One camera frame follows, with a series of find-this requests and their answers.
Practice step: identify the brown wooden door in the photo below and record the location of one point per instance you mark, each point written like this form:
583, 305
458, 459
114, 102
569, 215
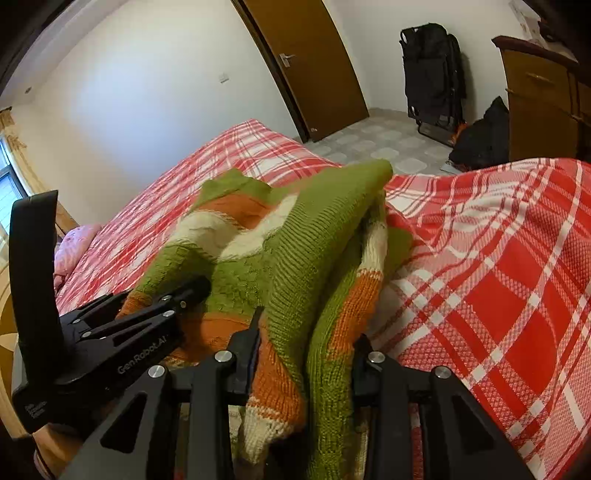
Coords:
314, 55

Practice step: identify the white box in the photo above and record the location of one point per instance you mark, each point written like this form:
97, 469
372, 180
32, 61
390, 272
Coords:
526, 21

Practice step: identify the white light switch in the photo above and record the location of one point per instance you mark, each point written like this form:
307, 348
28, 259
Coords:
224, 78

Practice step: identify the pink pillow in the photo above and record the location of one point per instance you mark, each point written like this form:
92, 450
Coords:
74, 254

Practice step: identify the wooden cabinet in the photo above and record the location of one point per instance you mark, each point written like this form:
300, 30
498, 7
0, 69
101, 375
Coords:
540, 101

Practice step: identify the wooden bed headboard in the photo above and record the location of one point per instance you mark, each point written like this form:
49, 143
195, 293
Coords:
7, 323

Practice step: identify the black bag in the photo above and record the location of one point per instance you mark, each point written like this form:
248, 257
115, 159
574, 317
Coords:
485, 143

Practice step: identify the golden curtain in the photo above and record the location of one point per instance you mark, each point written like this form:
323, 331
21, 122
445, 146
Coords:
23, 152

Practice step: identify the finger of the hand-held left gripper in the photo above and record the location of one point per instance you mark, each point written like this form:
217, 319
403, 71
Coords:
138, 327
184, 290

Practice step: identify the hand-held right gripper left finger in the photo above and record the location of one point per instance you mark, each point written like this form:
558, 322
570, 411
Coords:
244, 350

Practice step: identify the red plaid blanket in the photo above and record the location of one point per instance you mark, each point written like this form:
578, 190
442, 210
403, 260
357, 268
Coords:
485, 300

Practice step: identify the green knitted sweater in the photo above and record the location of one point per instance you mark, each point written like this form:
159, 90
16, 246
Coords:
300, 240

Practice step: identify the window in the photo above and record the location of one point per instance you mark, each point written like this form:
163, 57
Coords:
7, 184

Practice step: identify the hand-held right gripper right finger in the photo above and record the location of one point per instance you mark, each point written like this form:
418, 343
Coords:
369, 374

